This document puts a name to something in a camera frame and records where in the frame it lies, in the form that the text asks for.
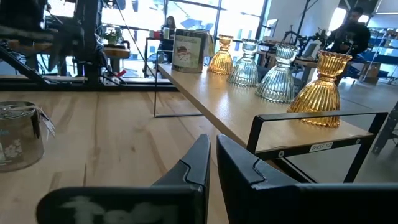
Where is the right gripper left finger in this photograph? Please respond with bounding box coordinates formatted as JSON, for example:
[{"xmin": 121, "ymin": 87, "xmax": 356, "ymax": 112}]
[{"xmin": 35, "ymin": 133, "xmax": 212, "ymax": 224}]

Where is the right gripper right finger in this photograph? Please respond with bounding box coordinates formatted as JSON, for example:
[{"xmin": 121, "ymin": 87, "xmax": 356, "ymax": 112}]
[{"xmin": 216, "ymin": 134, "xmax": 398, "ymax": 224}]

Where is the amber glass candlestick holder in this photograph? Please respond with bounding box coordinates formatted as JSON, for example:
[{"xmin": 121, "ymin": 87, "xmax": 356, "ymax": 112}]
[
  {"xmin": 207, "ymin": 34, "xmax": 234, "ymax": 75},
  {"xmin": 286, "ymin": 50, "xmax": 353, "ymax": 128}
]

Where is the clear glass candlestick holder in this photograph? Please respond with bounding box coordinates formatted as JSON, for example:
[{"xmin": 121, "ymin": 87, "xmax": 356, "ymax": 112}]
[
  {"xmin": 255, "ymin": 42, "xmax": 300, "ymax": 104},
  {"xmin": 227, "ymin": 38, "xmax": 259, "ymax": 88}
]

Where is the silver candle tin flower label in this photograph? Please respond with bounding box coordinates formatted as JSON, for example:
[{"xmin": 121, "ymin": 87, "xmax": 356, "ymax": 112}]
[{"xmin": 0, "ymin": 101, "xmax": 46, "ymax": 174}]

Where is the white shelf label sticker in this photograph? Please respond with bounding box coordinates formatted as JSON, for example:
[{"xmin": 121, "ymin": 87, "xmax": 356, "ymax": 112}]
[{"xmin": 309, "ymin": 141, "xmax": 334, "ymax": 153}]

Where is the small white paper tag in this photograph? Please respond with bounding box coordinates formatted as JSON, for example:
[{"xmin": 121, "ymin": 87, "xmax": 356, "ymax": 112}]
[{"xmin": 39, "ymin": 107, "xmax": 57, "ymax": 138}]

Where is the brown cardboard box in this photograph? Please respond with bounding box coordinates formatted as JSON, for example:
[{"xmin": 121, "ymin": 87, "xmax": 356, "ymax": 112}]
[{"xmin": 360, "ymin": 61, "xmax": 382, "ymax": 84}]

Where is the glass jar with orange lid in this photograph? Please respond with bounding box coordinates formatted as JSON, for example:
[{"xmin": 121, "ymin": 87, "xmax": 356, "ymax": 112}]
[{"xmin": 172, "ymin": 29, "xmax": 208, "ymax": 74}]

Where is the small potted flowering plant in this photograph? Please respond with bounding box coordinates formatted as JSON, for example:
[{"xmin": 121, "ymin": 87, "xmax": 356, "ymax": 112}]
[{"xmin": 102, "ymin": 27, "xmax": 124, "ymax": 46}]

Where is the person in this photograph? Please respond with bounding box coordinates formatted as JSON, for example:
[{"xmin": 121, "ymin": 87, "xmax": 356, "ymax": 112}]
[
  {"xmin": 326, "ymin": 6, "xmax": 371, "ymax": 86},
  {"xmin": 158, "ymin": 15, "xmax": 177, "ymax": 52}
]

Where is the wooden shelf black metal frame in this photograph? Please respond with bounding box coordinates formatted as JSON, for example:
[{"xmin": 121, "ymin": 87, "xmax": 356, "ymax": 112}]
[{"xmin": 154, "ymin": 49, "xmax": 389, "ymax": 184}]

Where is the black metal rig frame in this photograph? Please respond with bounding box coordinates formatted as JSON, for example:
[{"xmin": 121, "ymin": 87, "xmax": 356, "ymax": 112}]
[{"xmin": 0, "ymin": 0, "xmax": 180, "ymax": 93}]

